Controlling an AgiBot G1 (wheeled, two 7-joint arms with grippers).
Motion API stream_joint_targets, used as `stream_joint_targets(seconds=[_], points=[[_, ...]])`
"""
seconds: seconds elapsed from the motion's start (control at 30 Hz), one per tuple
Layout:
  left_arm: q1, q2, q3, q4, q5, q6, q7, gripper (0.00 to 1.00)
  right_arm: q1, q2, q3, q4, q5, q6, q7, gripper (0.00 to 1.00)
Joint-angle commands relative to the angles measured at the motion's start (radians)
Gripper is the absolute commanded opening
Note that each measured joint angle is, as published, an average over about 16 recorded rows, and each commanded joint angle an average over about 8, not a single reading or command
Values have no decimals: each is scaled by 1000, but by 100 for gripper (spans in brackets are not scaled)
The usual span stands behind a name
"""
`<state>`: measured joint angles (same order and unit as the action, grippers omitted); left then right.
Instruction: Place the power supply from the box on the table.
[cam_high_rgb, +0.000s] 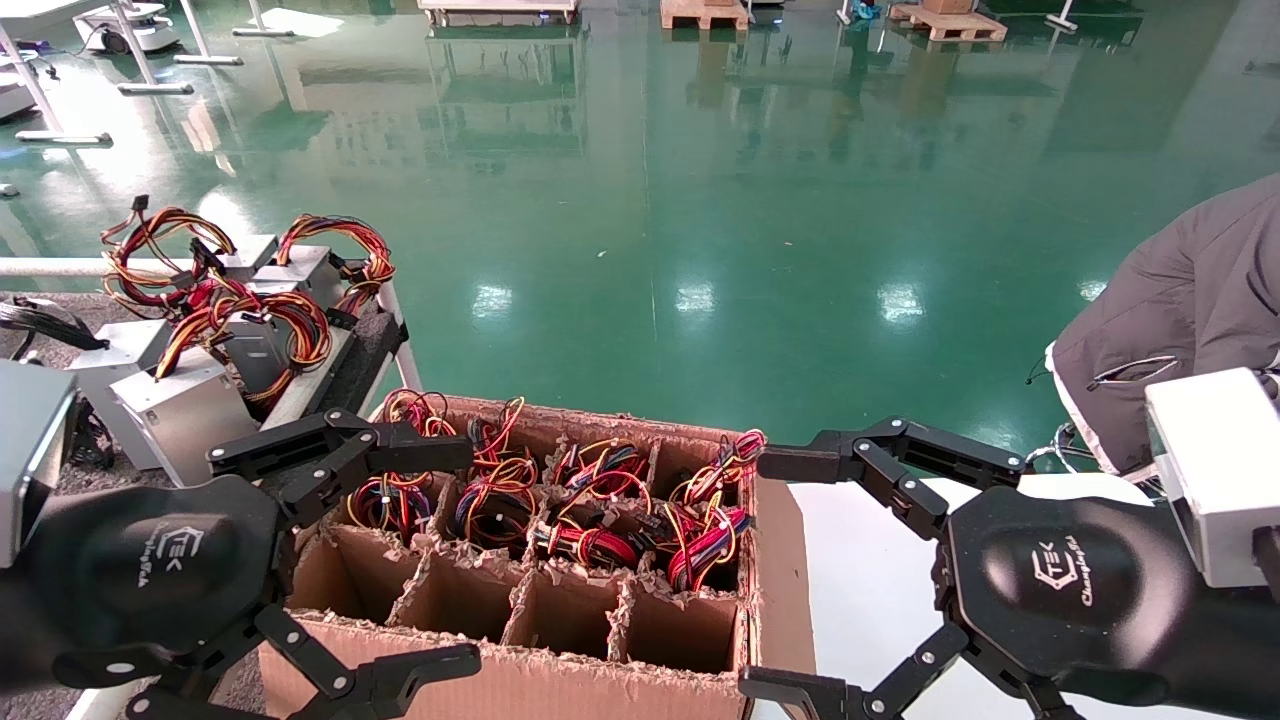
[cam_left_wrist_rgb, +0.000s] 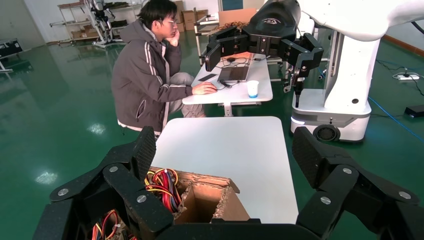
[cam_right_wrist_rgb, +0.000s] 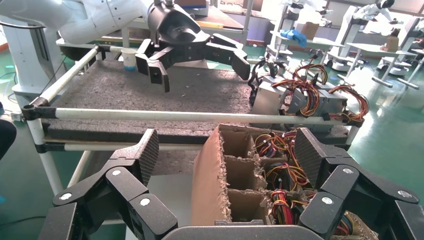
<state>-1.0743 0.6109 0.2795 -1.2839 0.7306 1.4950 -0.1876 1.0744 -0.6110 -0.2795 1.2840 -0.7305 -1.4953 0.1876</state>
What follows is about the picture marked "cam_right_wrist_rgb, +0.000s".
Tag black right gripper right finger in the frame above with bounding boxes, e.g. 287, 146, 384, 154
294, 127, 424, 240

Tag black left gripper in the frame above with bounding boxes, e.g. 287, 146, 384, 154
135, 1, 252, 94

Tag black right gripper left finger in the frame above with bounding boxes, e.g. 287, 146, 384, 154
38, 128, 180, 240

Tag silver power supply coloured cables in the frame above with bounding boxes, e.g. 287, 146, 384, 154
264, 162, 311, 191
254, 130, 297, 158
334, 211, 355, 237
288, 84, 332, 117
293, 62, 329, 87
269, 189, 311, 226
326, 84, 370, 125

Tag cardboard box with dividers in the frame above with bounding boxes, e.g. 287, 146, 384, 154
191, 124, 379, 240

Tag small cardboard box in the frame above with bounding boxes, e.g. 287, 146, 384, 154
299, 21, 320, 41

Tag white paper cup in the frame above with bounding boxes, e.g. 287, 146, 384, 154
120, 47, 138, 72

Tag blue cloth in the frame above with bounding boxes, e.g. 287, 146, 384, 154
279, 29, 308, 48

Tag white workbench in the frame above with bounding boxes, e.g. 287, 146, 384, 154
395, 46, 424, 91
264, 0, 347, 67
344, 41, 422, 90

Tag dark rounded object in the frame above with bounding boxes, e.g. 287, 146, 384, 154
0, 119, 17, 161

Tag brown paper bag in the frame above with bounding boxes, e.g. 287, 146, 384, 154
380, 28, 400, 53

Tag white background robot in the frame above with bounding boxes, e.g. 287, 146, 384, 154
326, 0, 403, 72

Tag white robot torso column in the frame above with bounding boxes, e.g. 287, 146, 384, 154
0, 24, 67, 100

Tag silver power supply black cables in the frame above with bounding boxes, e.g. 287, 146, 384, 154
247, 59, 282, 99

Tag power supplies pile with cables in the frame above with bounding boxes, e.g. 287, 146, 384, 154
251, 79, 322, 118

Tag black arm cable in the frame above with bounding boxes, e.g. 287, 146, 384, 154
0, 19, 46, 31

